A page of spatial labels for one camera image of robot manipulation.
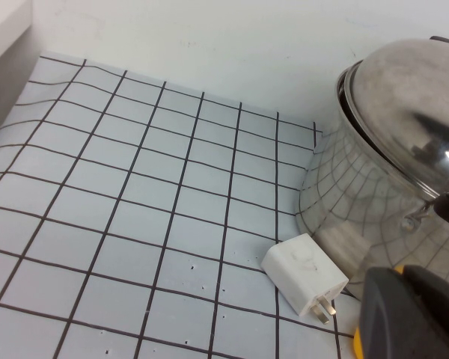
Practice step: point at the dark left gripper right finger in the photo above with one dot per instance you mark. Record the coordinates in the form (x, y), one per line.
(441, 299)

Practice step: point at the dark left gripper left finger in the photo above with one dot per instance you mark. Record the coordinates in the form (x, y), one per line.
(393, 321)

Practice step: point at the stainless steel lid black knob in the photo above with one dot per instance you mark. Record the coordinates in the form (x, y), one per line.
(396, 93)

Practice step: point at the white charger plug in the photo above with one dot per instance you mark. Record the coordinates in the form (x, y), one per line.
(303, 273)

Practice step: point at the white black-grid table mat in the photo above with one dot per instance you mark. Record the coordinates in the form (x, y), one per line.
(134, 205)

